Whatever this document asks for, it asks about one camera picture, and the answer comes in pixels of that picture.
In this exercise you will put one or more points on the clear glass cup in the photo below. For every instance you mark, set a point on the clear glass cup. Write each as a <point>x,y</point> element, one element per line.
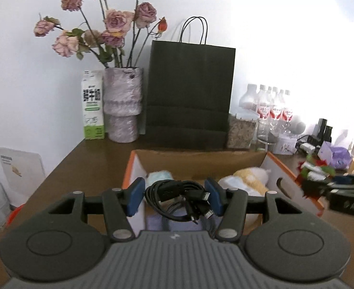
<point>266,137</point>

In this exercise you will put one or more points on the yellow white plush toy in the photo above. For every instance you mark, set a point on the yellow white plush toy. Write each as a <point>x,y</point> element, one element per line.
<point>249,177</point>

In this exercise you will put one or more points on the clear snack jar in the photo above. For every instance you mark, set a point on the clear snack jar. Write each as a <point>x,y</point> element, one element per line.
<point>241,132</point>

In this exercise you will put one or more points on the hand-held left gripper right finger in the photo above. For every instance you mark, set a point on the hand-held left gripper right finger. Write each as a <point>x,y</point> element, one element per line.
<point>214,195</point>

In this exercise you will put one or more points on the round white gadget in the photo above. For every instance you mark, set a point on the round white gadget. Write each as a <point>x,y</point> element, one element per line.
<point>298,127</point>

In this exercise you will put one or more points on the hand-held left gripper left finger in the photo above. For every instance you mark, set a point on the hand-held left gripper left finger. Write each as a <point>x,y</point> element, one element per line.
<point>135,197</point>

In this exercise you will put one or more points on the orange cardboard box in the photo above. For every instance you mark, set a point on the orange cardboard box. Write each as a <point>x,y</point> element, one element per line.
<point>195,162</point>

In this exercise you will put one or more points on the dried pink roses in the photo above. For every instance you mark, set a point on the dried pink roses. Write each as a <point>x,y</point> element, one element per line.
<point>113,21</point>

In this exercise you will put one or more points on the white booklet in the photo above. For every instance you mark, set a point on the white booklet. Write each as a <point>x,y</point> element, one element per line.
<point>20,171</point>

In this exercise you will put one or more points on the purple tissue pack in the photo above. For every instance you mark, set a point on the purple tissue pack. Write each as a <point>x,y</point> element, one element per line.
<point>336,155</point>

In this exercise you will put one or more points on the black paper bag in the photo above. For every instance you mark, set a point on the black paper bag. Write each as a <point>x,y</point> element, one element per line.
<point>192,96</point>

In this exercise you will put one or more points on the white printed tin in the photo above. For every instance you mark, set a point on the white printed tin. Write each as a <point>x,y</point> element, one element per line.
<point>285,146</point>

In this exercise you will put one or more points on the mottled purple vase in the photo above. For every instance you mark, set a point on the mottled purple vase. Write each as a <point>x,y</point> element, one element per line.
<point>122,105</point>

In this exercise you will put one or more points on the dark blue pouch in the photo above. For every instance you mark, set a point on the dark blue pouch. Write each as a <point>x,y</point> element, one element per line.
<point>180,224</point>

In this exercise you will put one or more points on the wooden desktop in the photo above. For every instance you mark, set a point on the wooden desktop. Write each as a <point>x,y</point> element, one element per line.
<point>74,171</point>

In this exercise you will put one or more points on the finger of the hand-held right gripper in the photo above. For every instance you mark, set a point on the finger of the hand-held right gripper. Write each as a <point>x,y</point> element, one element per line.
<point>318,188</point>
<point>348,179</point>

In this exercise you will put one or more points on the green white milk carton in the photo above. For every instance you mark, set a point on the green white milk carton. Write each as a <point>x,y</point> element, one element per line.
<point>92,105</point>

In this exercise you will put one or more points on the red and green ornament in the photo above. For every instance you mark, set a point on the red and green ornament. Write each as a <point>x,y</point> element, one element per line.
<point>314,170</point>

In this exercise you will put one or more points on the white charger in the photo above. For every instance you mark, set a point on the white charger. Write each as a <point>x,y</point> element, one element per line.
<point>307,148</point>

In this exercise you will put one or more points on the row of clear drink bottles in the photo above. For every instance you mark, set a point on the row of clear drink bottles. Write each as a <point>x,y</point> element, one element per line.
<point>267,105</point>

